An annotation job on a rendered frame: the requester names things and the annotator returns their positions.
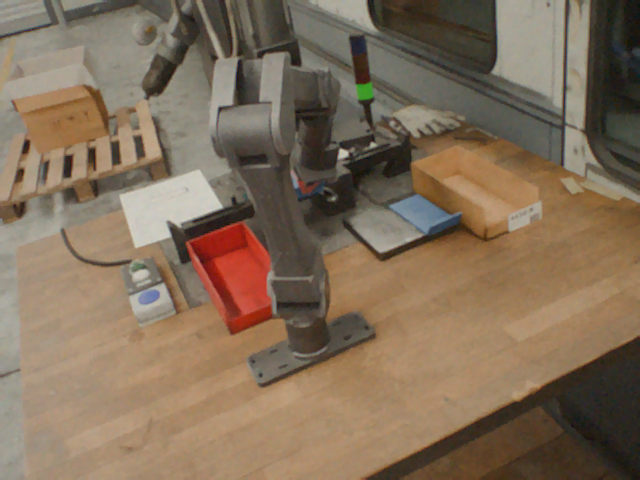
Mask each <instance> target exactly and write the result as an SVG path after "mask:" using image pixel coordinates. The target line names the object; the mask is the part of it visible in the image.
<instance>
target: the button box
mask: <svg viewBox="0 0 640 480"><path fill-rule="evenodd" d="M60 234H62V237H63V240H64V242H65V244H66V246H67V247H68V249H69V251H70V252H71V254H72V255H73V256H74V257H76V258H77V259H79V260H82V261H84V262H87V263H91V264H97V265H106V266H112V265H121V264H127V263H130V264H127V265H124V266H121V267H120V272H121V275H122V278H123V281H124V284H125V288H126V291H127V294H128V297H129V296H131V295H134V294H137V293H140V292H142V291H145V290H148V289H150V288H154V287H156V285H159V284H161V283H164V281H163V279H162V277H161V274H160V272H159V270H158V266H157V264H156V262H155V259H154V257H152V256H149V257H147V258H144V259H141V260H134V259H126V260H120V261H111V262H107V261H96V260H91V259H87V258H85V257H83V256H81V255H78V254H77V253H76V252H75V251H74V249H73V248H72V246H71V245H70V243H69V241H68V239H67V236H66V234H65V228H64V227H60ZM138 262H144V263H145V265H146V267H145V269H144V270H146V271H148V274H149V275H148V277H146V278H145V279H143V280H139V281H137V280H134V279H133V274H134V273H132V272H131V271H130V267H131V265H133V264H134V263H138Z"/></svg>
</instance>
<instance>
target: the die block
mask: <svg viewBox="0 0 640 480"><path fill-rule="evenodd" d="M324 187H325V188H327V189H330V190H332V191H334V192H335V193H336V194H337V195H338V199H339V200H338V201H336V202H337V203H336V204H333V203H329V204H327V202H326V201H325V200H324V199H323V198H322V197H321V195H319V194H318V193H315V194H310V195H307V197H303V198H300V199H298V201H299V203H300V202H302V201H305V200H308V199H310V200H311V201H312V202H314V203H315V204H316V205H317V206H318V207H319V208H320V209H321V210H322V211H323V212H324V213H325V215H326V216H327V217H329V218H330V217H334V216H336V215H339V213H342V212H344V211H347V210H350V209H353V208H356V201H355V194H354V188H353V182H352V176H350V177H346V179H343V180H341V181H338V182H335V183H333V184H329V185H326V186H324ZM247 194H248V199H249V200H251V201H252V203H253V200H252V198H251V195H250V194H249V193H248V192H247ZM253 206H254V210H255V212H254V217H253V219H254V221H255V223H256V224H257V225H258V226H259V228H261V229H262V230H263V227H262V224H261V221H259V218H258V215H257V211H256V208H255V205H254V203H253ZM263 231H264V230H263Z"/></svg>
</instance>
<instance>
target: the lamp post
mask: <svg viewBox="0 0 640 480"><path fill-rule="evenodd" d="M364 36H365V34H364V32H355V33H352V34H350V35H348V37H347V38H348V39H360V38H363V37H364ZM374 101H375V99H374V96H373V97H372V98H369V99H358V98H357V102H358V104H362V109H363V116H364V119H365V121H367V122H368V125H369V126H370V128H371V130H372V131H373V133H374V135H373V138H372V143H373V144H375V145H376V138H375V131H374V122H373V115H372V108H371V103H372V102H374Z"/></svg>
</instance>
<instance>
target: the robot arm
mask: <svg viewBox="0 0 640 480"><path fill-rule="evenodd" d="M235 85H236V93H237V99H238V101H239V102H240V103H241V104H247V106H237V107H234V90H235ZM340 90H341V83H340V81H339V79H338V78H337V77H336V76H334V75H332V72H330V69H329V66H328V67H318V69H299V67H294V66H291V65H290V54H289V53H276V54H267V55H265V56H264V59H257V60H248V61H245V59H244V58H240V57H238V58H229V59H219V60H217V61H216V63H215V71H214V80H213V90H212V99H211V110H210V119H209V136H210V141H211V146H212V148H213V151H214V153H215V154H216V155H217V156H218V157H220V158H226V161H227V164H228V166H229V169H236V171H237V174H238V176H239V179H240V180H241V181H242V182H244V184H245V185H246V187H247V189H248V191H249V193H250V195H251V198H252V200H253V203H254V205H255V208H256V211H257V215H258V218H259V221H261V224H262V227H263V230H264V234H265V237H266V240H267V243H268V247H269V253H270V269H271V271H270V272H269V274H268V278H267V288H268V296H271V308H272V317H273V318H283V320H284V325H285V328H286V332H287V336H288V338H287V339H285V341H283V342H280V343H277V344H275V345H272V346H270V347H268V348H265V349H263V350H261V351H257V352H255V353H253V354H251V355H249V356H247V357H246V363H247V366H248V368H249V370H250V372H251V374H252V375H253V378H254V380H255V382H256V384H257V386H258V387H261V388H265V387H268V386H270V385H272V384H274V383H276V382H280V381H282V380H284V379H286V378H288V376H289V377H291V375H293V374H296V373H298V372H301V371H303V370H305V369H307V368H309V367H312V366H315V365H317V364H319V363H321V362H324V361H326V360H328V359H330V357H334V356H336V355H338V354H340V353H342V352H345V351H347V350H350V349H352V348H355V347H357V346H359V345H361V344H363V343H367V342H369V341H371V339H373V338H375V336H376V332H375V329H374V327H373V326H372V325H371V324H370V323H369V321H368V320H367V319H365V317H364V316H363V315H362V314H361V313H360V312H359V311H357V310H354V311H351V312H349V313H345V314H343V315H341V316H339V317H336V318H334V319H332V320H328V321H326V320H325V318H326V316H327V313H328V309H329V306H330V302H332V301H330V279H329V272H328V270H327V269H326V267H325V263H324V259H323V256H322V252H321V249H318V247H317V245H316V243H315V242H314V241H312V239H311V237H310V235H309V233H308V230H307V228H306V225H305V222H304V219H303V216H302V211H301V208H300V204H299V201H298V197H297V193H295V189H294V185H293V181H292V175H291V172H292V174H293V176H294V179H295V181H297V183H298V185H299V186H300V188H301V190H302V192H303V194H306V193H309V192H310V191H311V190H312V189H314V188H315V187H316V186H317V185H318V184H319V183H320V182H322V181H325V182H326V183H327V184H328V183H333V182H336V180H337V177H338V171H337V169H336V166H337V163H338V157H339V152H340V149H342V150H344V151H347V152H351V153H354V154H357V155H359V154H360V153H361V152H362V151H363V150H364V149H365V148H370V147H371V143H372V138H373V135H374V133H373V131H372V130H371V128H370V126H369V125H368V122H367V121H365V119H364V117H359V118H355V119H351V120H345V121H341V122H337V123H334V121H335V114H336V112H337V108H338V101H339V95H340ZM294 117H300V123H299V133H298V138H296V120H294ZM306 187H308V188H306Z"/></svg>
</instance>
